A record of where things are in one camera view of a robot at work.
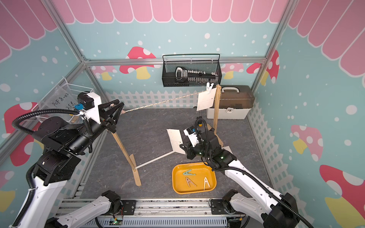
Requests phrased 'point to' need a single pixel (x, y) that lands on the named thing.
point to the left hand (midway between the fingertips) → (122, 105)
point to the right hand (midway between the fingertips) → (181, 145)
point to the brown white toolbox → (235, 102)
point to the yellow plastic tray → (193, 178)
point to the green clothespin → (187, 173)
